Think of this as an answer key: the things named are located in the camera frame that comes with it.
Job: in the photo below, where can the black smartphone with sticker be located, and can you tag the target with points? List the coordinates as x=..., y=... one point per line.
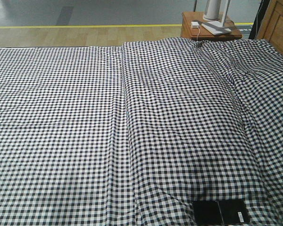
x=222, y=212

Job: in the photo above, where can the checkered duvet cover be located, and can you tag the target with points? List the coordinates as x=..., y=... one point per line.
x=205, y=127

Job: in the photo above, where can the black white checkered bedsheet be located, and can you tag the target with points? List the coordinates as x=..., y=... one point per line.
x=64, y=157

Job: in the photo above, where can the wooden bedside table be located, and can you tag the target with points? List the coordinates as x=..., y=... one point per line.
x=201, y=33

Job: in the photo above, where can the white charger adapter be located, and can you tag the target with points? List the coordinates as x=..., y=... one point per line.
x=195, y=24

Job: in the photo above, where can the white cylindrical appliance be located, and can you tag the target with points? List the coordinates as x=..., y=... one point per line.
x=211, y=12

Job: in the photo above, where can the wooden headboard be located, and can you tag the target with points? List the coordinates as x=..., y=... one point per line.
x=271, y=28

